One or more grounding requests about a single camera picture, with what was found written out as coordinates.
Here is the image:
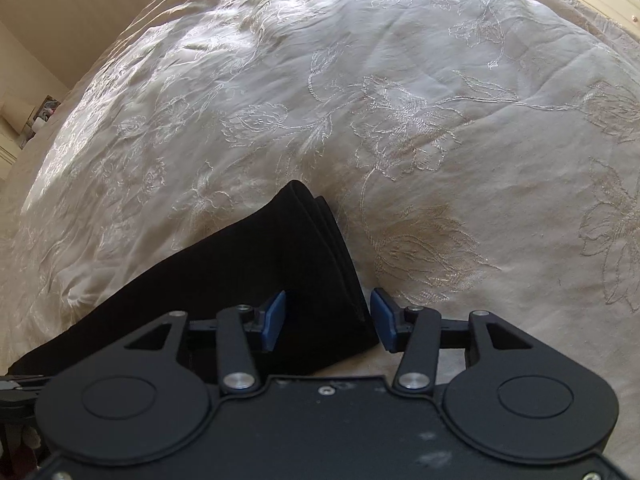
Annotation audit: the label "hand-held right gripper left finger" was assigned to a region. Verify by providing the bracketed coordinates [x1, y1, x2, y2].
[122, 290, 287, 394]

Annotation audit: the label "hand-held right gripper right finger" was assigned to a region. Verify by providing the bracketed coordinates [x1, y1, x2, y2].
[370, 287, 537, 394]

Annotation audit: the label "black pants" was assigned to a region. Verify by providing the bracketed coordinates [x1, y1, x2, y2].
[7, 180, 380, 387]

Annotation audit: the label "cream embroidered bedspread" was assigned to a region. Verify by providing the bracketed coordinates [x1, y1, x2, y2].
[0, 0, 640, 396]

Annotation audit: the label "bedside table with small items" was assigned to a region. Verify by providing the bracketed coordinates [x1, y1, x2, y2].
[26, 94, 62, 132]

